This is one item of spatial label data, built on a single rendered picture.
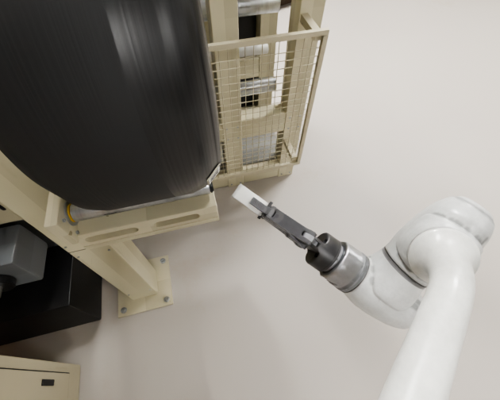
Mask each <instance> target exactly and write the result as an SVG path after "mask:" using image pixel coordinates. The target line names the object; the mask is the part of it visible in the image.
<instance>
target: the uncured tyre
mask: <svg viewBox="0 0 500 400"><path fill-rule="evenodd" d="M0 151H1V152H2V153H3V154H4V155H5V156H6V157H7V158H8V159H9V160H10V161H11V162H12V163H13V164H14V165H15V166H16V167H17V168H18V169H19V170H20V171H21V172H23V173H24V174H25V175H26V176H27V177H29V178H30V179H31V180H32V181H34V182H35V183H36V184H38V185H39V186H41V187H43V188H44V189H46V190H48V191H50V192H52V193H53V194H55V195H57V196H58V197H60V198H62V199H63V200H65V201H67V202H70V203H71V204H72V205H74V206H78V207H79V208H82V209H85V210H117V209H121V208H125V207H129V206H136V205H140V204H144V203H148V202H155V201H159V200H163V199H167V198H174V197H178V196H182V195H185V194H193V193H194V192H196V191H198V190H201V189H202V188H204V187H206V186H207V185H208V183H207V179H208V178H209V177H210V175H211V174H212V173H213V171H214V170H215V168H216V167H217V165H218V164H219V163H221V151H220V129H219V120H218V112H217V99H216V94H215V87H214V81H213V72H212V67H211V61H210V52H209V47H208V42H207V37H206V29H205V24H204V20H203V16H202V7H201V3H200V0H0Z"/></svg>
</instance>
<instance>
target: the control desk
mask: <svg viewBox="0 0 500 400"><path fill-rule="evenodd" d="M79 378H80V365H78V364H71V363H59V362H52V361H46V360H34V359H27V358H21V357H14V356H2V355H0V400H79Z"/></svg>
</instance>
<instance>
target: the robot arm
mask: <svg viewBox="0 0 500 400"><path fill-rule="evenodd" d="M232 197H233V198H235V199H236V200H237V201H238V202H240V203H241V204H243V205H244V206H246V207H247V208H249V209H250V210H251V211H253V212H254V213H256V214H257V215H259V216H258V217H257V218H258V219H260V218H262V219H264V220H265V221H267V222H268V223H269V224H271V225H272V226H274V227H275V228H276V229H277V230H279V231H280V232H281V233H283V234H284V235H285V237H287V238H288V239H290V240H292V241H293V242H294V244H295V245H296V246H298V247H299V248H303V249H304V250H306V248H307V253H306V262H307V263H308V264H309V265H310V266H312V267H314V268H315V269H316V270H318V271H319V272H320V276H322V277H323V278H325V279H327V281H329V283H330V284H332V285H333V286H335V288H337V289H338V290H340V291H341V292H343V293H344V294H345V295H346V296H347V297H348V299H349V300H350V301H351V302H352V303H353V304H354V305H355V306H357V307H358V308H359V309H361V310H362V311H363V312H365V313H366V314H368V315H370V316H371V317H373V318H374V319H376V320H378V321H381V322H382V323H384V324H386V325H389V326H392V327H395V328H398V329H409V330H408V333H407V334H406V337H405V339H404V341H403V343H402V346H401V348H400V350H399V352H398V354H397V357H396V359H395V361H394V364H393V366H392V368H391V370H390V373H389V375H388V376H387V380H386V382H385V383H384V386H383V388H382V391H381V393H380V396H379V399H378V400H448V399H449V395H450V393H451V389H452V384H453V381H454V378H455V374H456V369H457V366H458V363H459V360H460V354H461V351H462V348H463V343H464V340H465V336H466V333H467V328H468V325H469V321H470V318H471V312H472V309H473V305H474V300H475V273H476V272H477V270H478V269H479V265H480V261H481V254H482V253H483V247H484V246H485V245H486V244H487V243H488V242H489V241H490V239H491V237H492V234H493V232H494V227H495V224H494V218H493V216H492V215H491V213H490V212H489V211H488V210H486V209H485V208H483V207H482V206H481V205H480V204H478V203H476V202H474V201H472V200H471V199H469V198H466V197H463V196H456V197H455V196H450V197H447V198H443V199H441V200H439V201H437V202H434V203H433V204H431V205H430V206H427V207H426V208H424V209H423V210H422V211H421V212H420V213H418V214H417V215H416V216H415V217H413V218H412V219H411V220H410V221H409V222H407V223H406V224H405V225H404V226H403V227H402V228H401V229H400V230H399V231H398V232H397V233H396V234H395V235H394V237H393V238H392V239H391V240H390V242H389V243H388V244H387V245H386V246H385V247H383V248H382V249H380V250H379V251H377V252H375V253H374V254H371V255H369V256H366V255H365V254H363V253H362V252H360V251H359V250H357V249H356V248H354V247H353V246H351V245H350V244H349V243H348V242H346V241H339V240H338V239H336V238H335V237H333V236H332V235H330V234H329V233H322V234H321V235H319V236H318V237H316V236H317V234H316V233H315V232H314V231H312V230H311V229H308V228H306V227H305V226H303V225H301V224H300V223H298V222H297V221H296V220H294V219H293V218H291V217H289V216H288V215H286V214H285V213H283V212H282V211H280V210H278V209H277V208H276V207H275V206H271V205H272V204H273V202H269V203H267V202H265V201H264V200H263V199H262V198H260V197H259V196H257V195H256V194H254V193H253V192H251V191H250V190H249V189H248V188H246V187H245V186H243V185H242V184H240V185H239V186H238V188H236V190H235V191H234V193H233V195H232ZM426 287H427V288H426ZM425 288H426V291H425V295H424V297H423V298H422V296H421V292H422V291H423V290H424V289H425Z"/></svg>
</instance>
